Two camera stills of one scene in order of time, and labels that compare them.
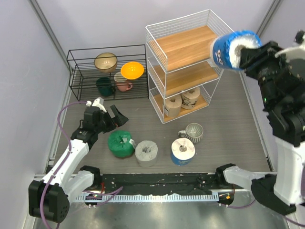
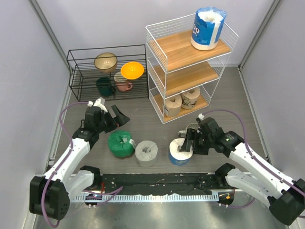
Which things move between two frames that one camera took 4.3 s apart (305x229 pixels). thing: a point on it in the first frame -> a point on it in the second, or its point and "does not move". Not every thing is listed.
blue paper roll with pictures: [182, 151] does not move
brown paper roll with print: [189, 98] does not move
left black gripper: [118, 120] does not move
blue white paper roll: [222, 49] -> [207, 26]
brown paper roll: [172, 106] does not move
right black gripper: [247, 55] -> [192, 134]
